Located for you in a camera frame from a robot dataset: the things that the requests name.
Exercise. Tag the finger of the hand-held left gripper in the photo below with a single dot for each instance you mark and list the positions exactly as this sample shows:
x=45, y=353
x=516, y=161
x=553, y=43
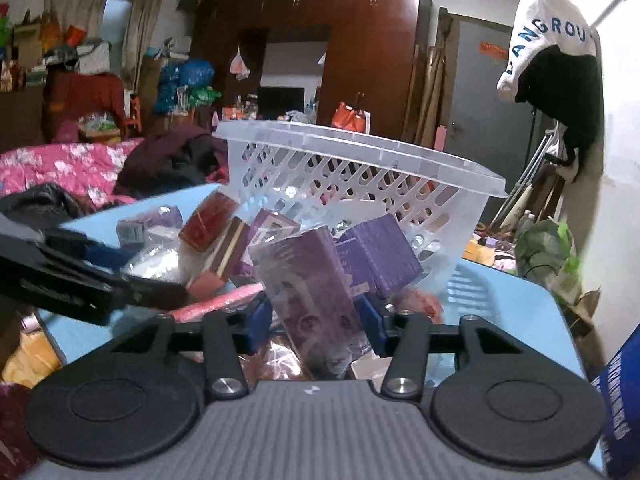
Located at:
x=107, y=256
x=160, y=294

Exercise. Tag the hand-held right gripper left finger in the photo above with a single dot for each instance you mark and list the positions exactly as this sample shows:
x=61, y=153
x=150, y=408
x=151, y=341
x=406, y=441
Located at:
x=261, y=321

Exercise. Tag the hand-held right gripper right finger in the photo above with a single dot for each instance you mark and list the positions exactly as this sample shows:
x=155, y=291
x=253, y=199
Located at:
x=374, y=324

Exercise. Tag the purple portrait-print packet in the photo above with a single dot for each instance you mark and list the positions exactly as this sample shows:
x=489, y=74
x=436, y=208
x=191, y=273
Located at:
x=310, y=295

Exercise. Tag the clear plastic basket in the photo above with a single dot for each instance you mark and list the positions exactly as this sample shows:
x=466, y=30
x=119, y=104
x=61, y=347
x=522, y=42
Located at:
x=360, y=170

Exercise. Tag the long pink packet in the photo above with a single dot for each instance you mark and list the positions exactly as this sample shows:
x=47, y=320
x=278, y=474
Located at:
x=220, y=302

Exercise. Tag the pink box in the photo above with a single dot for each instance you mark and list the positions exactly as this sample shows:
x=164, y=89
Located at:
x=205, y=284

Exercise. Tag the pale purple box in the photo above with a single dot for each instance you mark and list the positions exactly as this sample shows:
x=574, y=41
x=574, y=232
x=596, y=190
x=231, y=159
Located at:
x=150, y=222

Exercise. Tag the brown striped box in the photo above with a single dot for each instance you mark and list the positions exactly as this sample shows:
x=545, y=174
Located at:
x=230, y=250

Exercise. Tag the red box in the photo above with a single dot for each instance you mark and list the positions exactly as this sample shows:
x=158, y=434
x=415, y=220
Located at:
x=207, y=220

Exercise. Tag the small purple box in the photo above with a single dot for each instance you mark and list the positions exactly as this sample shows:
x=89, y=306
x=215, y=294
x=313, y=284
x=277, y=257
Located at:
x=272, y=222

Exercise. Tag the pink floral blanket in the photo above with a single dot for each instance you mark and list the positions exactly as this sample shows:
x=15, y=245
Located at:
x=55, y=165

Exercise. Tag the dark clothes pile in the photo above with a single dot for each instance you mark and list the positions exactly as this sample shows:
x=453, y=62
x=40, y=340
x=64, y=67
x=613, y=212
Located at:
x=170, y=157

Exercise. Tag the dark red cloth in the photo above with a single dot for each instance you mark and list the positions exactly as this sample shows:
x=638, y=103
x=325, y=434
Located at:
x=14, y=425

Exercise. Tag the green plastic bag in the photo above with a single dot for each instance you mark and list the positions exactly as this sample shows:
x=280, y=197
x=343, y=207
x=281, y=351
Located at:
x=547, y=255

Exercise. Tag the blue plastic bag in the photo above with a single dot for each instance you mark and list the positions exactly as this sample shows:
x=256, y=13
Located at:
x=187, y=80

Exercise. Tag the red paper bag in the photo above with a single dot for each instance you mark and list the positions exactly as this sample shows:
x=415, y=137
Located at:
x=350, y=116

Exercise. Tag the black television screen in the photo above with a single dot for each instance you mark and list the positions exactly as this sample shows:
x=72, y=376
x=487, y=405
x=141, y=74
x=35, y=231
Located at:
x=281, y=101

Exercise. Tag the hanging pink plastic bag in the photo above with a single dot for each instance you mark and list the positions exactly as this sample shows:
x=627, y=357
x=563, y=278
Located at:
x=240, y=64

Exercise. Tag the beige curtain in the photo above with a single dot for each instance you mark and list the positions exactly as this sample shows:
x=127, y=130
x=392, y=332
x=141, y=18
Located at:
x=75, y=15

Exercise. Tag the blue printed bag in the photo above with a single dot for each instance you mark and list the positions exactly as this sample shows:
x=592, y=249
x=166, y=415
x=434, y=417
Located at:
x=620, y=400

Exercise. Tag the grey door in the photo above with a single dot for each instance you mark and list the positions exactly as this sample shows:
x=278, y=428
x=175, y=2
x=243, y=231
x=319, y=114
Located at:
x=490, y=80

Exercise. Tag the brown wooden wardrobe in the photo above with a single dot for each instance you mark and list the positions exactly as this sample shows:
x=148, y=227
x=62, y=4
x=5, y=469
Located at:
x=370, y=45

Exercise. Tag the white and black hanging garment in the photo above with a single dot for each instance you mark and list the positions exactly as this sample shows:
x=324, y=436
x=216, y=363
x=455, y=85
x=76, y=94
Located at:
x=560, y=60

